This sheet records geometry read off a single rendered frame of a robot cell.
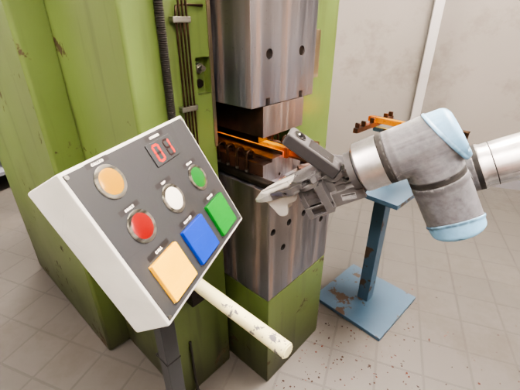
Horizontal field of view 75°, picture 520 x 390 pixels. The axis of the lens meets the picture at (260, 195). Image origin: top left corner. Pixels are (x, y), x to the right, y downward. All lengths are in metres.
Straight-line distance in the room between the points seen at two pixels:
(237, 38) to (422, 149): 0.59
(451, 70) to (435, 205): 2.91
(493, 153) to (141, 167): 0.63
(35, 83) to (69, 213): 0.78
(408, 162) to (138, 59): 0.65
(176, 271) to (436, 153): 0.45
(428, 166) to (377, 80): 2.90
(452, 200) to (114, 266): 0.53
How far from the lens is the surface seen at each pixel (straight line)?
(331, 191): 0.64
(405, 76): 3.46
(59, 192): 0.54
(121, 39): 0.90
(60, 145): 1.33
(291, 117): 1.12
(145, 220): 0.58
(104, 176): 0.57
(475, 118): 3.59
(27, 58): 1.28
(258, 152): 1.14
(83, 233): 0.56
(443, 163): 0.59
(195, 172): 0.72
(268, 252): 1.15
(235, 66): 0.99
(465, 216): 0.63
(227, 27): 1.00
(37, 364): 1.99
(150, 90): 0.93
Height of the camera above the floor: 1.39
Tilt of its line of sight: 28 degrees down
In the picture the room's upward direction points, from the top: straight up
